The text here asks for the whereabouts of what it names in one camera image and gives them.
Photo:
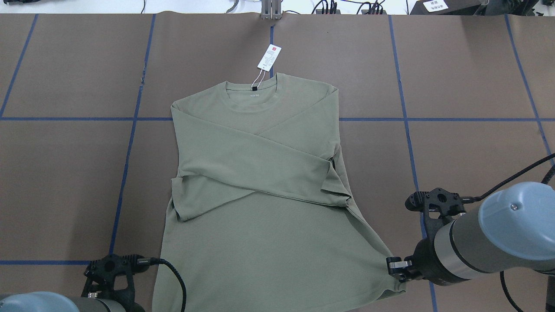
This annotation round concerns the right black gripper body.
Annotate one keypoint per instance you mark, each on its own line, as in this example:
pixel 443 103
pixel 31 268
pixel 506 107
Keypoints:
pixel 426 259

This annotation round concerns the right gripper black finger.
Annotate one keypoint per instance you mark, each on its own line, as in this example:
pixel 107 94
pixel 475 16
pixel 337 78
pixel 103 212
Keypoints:
pixel 399 268

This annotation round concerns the olive green long-sleeve shirt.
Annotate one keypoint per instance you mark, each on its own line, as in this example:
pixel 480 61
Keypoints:
pixel 261 217

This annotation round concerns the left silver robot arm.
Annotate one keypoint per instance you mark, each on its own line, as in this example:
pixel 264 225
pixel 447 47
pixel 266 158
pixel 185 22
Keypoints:
pixel 54 302

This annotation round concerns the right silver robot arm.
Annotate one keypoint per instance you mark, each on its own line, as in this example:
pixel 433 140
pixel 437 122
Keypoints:
pixel 512 228

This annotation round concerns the white shirt price tag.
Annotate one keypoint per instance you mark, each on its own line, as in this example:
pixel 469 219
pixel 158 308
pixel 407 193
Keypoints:
pixel 265 64

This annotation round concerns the black box device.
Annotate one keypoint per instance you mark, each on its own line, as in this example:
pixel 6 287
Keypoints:
pixel 447 7

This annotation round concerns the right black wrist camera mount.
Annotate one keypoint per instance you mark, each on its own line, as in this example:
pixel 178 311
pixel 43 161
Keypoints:
pixel 438 208

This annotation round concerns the aluminium frame post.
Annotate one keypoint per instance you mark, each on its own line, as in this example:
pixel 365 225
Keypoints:
pixel 271 9

